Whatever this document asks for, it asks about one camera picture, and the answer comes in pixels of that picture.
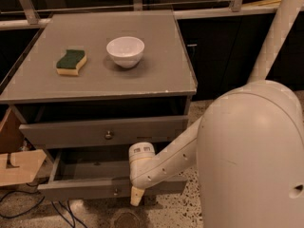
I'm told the wooden box left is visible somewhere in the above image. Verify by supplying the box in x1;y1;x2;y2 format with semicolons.
0;108;47;186

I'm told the grey drawer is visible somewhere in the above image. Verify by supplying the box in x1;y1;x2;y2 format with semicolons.
20;116;188;149
37;145;188;202

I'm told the grey drawer cabinet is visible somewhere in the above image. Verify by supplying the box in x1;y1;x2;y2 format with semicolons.
0;9;199;188

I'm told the round floor drain cover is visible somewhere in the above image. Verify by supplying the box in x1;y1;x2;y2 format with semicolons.
114;212;140;228

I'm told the blue floor cable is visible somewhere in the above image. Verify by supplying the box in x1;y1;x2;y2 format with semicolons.
51;200;89;228

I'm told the green yellow sponge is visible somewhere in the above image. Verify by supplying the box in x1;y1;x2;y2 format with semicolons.
56;49;87;76

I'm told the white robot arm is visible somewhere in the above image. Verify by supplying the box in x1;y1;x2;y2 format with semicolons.
129;80;304;228

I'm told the grey top drawer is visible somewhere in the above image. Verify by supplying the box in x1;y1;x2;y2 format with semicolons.
20;116;188;149

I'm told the dark wall cabinet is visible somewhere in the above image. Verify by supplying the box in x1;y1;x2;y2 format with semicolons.
178;12;304;101

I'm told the black floor cable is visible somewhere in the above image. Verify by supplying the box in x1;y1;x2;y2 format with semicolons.
0;190;46;219

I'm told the white ceramic bowl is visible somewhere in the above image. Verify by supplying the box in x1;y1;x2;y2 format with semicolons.
106;36;145;68

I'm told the white diagonal pole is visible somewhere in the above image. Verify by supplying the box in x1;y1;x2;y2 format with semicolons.
247;0;304;83

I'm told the metal railing frame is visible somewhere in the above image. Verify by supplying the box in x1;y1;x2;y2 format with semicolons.
0;0;284;30

